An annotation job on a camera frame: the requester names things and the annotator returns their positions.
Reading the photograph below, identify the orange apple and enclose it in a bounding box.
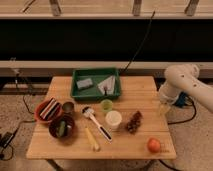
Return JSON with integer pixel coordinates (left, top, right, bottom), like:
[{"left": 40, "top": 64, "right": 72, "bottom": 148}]
[{"left": 147, "top": 138, "right": 161, "bottom": 153}]

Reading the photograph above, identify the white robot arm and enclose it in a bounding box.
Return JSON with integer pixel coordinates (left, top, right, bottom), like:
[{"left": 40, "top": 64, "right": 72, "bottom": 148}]
[{"left": 158, "top": 64, "right": 213, "bottom": 113}]

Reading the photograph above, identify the white plastic cup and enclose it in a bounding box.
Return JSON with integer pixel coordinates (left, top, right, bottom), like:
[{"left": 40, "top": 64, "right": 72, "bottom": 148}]
[{"left": 105, "top": 110, "right": 122, "bottom": 130}]

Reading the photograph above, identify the green plastic cup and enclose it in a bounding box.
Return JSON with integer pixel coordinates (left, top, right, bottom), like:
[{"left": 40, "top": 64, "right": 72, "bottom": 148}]
[{"left": 101, "top": 99, "right": 113, "bottom": 113}]

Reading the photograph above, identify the small metal cup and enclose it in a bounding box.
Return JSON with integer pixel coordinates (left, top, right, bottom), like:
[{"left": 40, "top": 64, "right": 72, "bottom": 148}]
[{"left": 62, "top": 102, "right": 74, "bottom": 114}]

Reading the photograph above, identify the blue power device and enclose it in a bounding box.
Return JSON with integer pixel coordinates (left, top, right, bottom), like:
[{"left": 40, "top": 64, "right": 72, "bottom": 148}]
[{"left": 174, "top": 93, "right": 187, "bottom": 108}]

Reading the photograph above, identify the brown grape bunch toy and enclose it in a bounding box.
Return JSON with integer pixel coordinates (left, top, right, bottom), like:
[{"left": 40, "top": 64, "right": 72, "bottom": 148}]
[{"left": 126, "top": 111, "right": 142, "bottom": 134}]

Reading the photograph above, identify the wooden table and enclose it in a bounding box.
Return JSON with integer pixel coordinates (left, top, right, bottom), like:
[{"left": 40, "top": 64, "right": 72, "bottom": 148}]
[{"left": 27, "top": 76, "right": 176, "bottom": 161}]

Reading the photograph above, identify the white folded cloth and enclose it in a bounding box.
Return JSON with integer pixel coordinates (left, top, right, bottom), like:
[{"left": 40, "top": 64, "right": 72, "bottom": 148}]
[{"left": 98, "top": 76, "right": 115, "bottom": 95}]

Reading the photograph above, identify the white dish brush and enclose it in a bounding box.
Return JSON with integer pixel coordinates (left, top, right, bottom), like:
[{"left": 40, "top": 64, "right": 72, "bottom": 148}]
[{"left": 82, "top": 106, "right": 112, "bottom": 142}]

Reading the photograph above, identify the yellow banana toy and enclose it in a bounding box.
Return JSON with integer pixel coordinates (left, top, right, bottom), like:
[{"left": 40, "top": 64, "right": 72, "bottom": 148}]
[{"left": 85, "top": 127, "right": 100, "bottom": 151}]

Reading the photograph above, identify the green plastic tray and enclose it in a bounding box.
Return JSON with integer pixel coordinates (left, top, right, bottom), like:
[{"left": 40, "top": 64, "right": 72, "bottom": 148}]
[{"left": 70, "top": 68, "right": 121, "bottom": 101}]

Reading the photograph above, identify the grey sponge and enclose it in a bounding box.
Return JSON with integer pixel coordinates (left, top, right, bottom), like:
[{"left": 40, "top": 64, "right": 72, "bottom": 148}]
[{"left": 76, "top": 78, "right": 93, "bottom": 90}]

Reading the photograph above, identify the dark brown bowl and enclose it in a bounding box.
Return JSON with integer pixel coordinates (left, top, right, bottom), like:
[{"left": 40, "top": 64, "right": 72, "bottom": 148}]
[{"left": 49, "top": 115, "right": 75, "bottom": 140}]

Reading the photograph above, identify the green cucumber toy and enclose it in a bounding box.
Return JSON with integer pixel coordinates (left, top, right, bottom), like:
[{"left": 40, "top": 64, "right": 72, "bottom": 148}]
[{"left": 56, "top": 121, "right": 66, "bottom": 137}]

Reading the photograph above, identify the striped block in bowl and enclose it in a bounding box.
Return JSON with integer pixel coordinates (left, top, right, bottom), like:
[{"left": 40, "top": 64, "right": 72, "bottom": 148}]
[{"left": 39, "top": 98, "right": 58, "bottom": 120}]

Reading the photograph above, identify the orange bowl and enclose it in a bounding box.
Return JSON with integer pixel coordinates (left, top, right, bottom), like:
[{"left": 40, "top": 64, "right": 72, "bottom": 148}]
[{"left": 34, "top": 98, "right": 61, "bottom": 124}]

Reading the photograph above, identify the black adapter on floor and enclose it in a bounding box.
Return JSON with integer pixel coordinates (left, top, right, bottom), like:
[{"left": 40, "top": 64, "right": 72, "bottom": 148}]
[{"left": 0, "top": 132, "right": 13, "bottom": 148}]

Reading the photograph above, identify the black cable to wall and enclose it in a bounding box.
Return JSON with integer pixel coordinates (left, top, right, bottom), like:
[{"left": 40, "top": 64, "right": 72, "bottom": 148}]
[{"left": 119, "top": 10, "right": 156, "bottom": 76}]

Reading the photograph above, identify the black floor cable left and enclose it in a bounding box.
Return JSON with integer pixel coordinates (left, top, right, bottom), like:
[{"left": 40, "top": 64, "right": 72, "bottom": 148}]
[{"left": 0, "top": 74, "right": 38, "bottom": 161}]

